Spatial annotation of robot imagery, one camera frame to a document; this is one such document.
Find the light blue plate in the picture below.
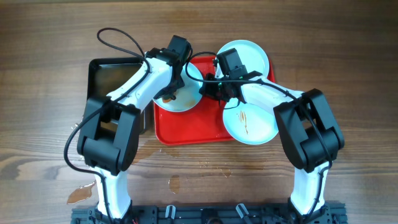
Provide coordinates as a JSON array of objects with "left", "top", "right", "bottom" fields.
[
  {"left": 217, "top": 40, "right": 271, "bottom": 80},
  {"left": 223, "top": 99, "right": 279, "bottom": 145},
  {"left": 154, "top": 68, "right": 203, "bottom": 112}
]

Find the light blue plate top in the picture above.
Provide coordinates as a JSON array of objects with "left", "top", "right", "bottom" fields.
[{"left": 217, "top": 40, "right": 271, "bottom": 80}]

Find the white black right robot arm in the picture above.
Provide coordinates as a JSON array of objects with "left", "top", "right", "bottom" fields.
[{"left": 199, "top": 72, "right": 345, "bottom": 222}]

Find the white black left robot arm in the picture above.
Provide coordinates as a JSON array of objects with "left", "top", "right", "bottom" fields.
[{"left": 74, "top": 44, "right": 192, "bottom": 223}]

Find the red plastic tray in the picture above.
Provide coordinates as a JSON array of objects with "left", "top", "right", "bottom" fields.
[{"left": 152, "top": 56, "right": 283, "bottom": 146}]

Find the black water tray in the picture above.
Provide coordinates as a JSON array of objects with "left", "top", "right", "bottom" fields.
[{"left": 86, "top": 57, "right": 154, "bottom": 135}]

